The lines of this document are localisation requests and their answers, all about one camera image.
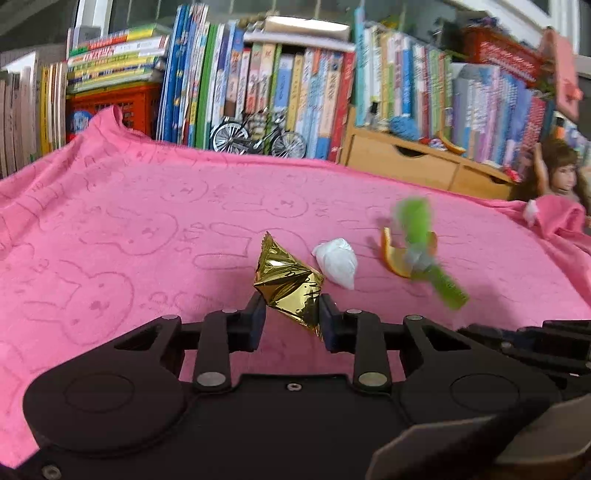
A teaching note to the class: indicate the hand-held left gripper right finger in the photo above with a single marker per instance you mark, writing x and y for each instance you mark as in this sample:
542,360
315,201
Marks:
330,327

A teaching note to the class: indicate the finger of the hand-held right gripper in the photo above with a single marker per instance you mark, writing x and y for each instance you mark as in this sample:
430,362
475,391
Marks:
508,341
570,330

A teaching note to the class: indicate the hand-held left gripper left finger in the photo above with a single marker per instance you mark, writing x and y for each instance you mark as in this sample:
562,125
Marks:
256,323

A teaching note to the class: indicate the small gold foil wrapper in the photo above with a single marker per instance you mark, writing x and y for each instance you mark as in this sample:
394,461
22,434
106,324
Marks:
288,286

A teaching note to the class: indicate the green twisted snack wrapper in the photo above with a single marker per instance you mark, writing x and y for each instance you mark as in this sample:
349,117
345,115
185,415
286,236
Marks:
420,230

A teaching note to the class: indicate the row of upright books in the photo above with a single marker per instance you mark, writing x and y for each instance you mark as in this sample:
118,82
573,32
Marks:
485,110
295,92

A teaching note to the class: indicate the flat stack of books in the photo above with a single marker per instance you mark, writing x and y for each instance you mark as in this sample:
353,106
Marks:
115,57

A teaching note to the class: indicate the row of pale books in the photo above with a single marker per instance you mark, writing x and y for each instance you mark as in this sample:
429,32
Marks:
27,115

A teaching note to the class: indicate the white crumpled tissue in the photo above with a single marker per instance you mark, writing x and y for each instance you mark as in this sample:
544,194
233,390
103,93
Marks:
337,263

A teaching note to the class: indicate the orange peel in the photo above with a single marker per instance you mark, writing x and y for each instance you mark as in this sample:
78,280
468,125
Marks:
392,261

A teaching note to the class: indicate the brown haired doll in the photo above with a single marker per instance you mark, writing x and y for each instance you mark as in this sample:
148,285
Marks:
565,177

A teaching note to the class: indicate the pink rabbit pattern blanket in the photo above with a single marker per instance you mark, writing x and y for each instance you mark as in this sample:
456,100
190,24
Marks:
115,230

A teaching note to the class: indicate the red flower hair clip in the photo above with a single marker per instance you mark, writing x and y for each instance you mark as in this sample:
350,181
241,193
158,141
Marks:
508,173

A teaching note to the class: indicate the wooden drawer organizer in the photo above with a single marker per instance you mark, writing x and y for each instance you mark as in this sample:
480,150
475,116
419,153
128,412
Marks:
406,161

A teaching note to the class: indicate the black toy bicycle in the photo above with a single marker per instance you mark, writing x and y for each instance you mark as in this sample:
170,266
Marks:
251,134

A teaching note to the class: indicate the yellow curved toy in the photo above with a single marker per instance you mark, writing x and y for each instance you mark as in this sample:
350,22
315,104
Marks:
455,147

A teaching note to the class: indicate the blue yarn ball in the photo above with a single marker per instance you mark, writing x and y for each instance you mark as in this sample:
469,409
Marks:
405,127

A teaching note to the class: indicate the small dark bottle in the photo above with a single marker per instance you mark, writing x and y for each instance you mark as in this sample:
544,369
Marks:
373,113

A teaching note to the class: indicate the red plastic crate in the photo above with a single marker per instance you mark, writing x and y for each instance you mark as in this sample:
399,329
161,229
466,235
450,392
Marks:
129,99

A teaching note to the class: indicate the pink storage box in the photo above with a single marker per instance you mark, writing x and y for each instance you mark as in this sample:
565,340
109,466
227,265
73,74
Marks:
565,69

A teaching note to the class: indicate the red plastic basket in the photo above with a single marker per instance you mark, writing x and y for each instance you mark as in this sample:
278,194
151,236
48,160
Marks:
501,53

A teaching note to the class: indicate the beige flat box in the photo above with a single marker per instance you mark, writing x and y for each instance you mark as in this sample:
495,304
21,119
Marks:
304,28

